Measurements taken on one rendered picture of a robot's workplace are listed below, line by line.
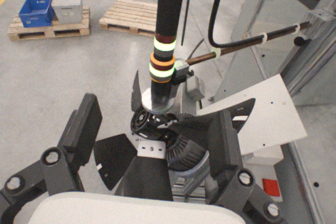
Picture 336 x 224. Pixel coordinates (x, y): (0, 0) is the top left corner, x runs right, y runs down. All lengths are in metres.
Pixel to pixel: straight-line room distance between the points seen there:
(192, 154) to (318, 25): 0.60
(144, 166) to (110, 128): 1.48
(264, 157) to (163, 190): 0.61
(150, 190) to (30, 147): 1.77
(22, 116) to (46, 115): 0.26
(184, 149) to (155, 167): 0.13
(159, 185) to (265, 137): 0.37
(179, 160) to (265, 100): 0.38
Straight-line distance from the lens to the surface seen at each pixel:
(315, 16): 0.78
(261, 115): 0.71
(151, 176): 0.60
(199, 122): 0.49
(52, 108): 2.39
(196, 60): 0.38
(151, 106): 0.39
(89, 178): 1.89
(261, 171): 1.13
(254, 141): 0.68
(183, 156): 0.69
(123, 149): 0.77
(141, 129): 0.61
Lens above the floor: 1.76
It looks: 50 degrees down
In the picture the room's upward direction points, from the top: 11 degrees clockwise
